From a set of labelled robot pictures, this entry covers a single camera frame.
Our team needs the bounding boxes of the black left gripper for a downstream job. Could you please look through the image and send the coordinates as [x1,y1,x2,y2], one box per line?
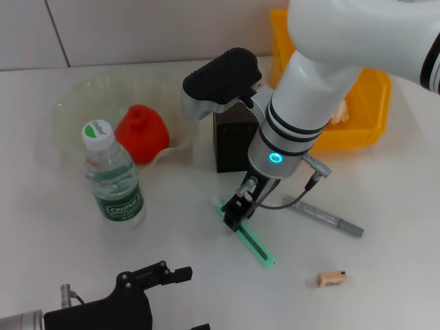
[43,260,210,330]

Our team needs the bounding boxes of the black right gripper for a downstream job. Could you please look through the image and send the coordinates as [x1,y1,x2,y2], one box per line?
[221,170,278,234]

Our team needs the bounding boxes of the green utility knife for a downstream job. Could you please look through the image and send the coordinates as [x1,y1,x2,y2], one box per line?
[212,197,276,268]

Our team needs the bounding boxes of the silver glitter pen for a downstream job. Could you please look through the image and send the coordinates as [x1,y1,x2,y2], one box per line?
[283,195,364,238]

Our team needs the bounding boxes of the small wooden stamp block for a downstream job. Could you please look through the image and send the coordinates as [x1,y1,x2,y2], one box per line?
[316,271,347,289]

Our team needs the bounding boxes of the orange toy fruit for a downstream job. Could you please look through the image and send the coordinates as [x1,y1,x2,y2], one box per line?
[114,104,171,165]

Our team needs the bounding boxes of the clear water bottle green label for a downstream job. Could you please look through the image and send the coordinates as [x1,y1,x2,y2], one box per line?
[81,119,147,230]

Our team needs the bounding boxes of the white paper ball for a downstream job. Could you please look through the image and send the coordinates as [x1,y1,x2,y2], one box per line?
[331,98,351,124]

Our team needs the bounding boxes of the black mesh pen holder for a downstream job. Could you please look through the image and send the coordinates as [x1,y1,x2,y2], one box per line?
[212,102,259,173]

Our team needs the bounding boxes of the clear glass fruit plate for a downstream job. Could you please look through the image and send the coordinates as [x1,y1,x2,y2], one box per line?
[53,67,201,169]

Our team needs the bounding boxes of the yellow plastic bin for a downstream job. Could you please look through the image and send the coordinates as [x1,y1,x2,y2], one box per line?
[269,8,393,151]

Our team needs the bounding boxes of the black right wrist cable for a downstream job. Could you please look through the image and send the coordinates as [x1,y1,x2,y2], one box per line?
[238,154,333,210]

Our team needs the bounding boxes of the left wrist cable plug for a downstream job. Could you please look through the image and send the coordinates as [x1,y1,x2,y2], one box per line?
[60,283,85,309]

